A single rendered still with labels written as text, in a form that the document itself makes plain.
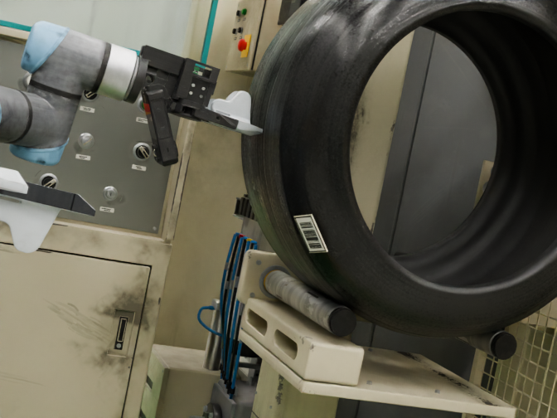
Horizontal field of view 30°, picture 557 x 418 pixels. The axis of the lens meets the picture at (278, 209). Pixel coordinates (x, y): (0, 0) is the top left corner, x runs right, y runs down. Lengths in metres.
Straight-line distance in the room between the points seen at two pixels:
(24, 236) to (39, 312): 1.29
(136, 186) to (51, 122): 0.78
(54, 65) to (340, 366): 0.60
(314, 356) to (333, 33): 0.47
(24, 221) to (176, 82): 0.65
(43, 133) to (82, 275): 0.76
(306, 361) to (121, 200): 0.80
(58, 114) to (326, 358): 0.53
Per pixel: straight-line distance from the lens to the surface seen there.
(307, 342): 1.57
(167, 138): 1.53
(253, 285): 1.88
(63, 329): 2.21
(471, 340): 1.75
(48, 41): 1.48
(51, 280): 2.19
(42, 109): 1.47
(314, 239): 1.50
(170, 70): 1.52
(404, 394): 1.64
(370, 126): 1.94
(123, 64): 1.49
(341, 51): 1.49
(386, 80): 1.96
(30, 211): 0.92
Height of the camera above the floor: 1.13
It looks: 3 degrees down
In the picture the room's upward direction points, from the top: 11 degrees clockwise
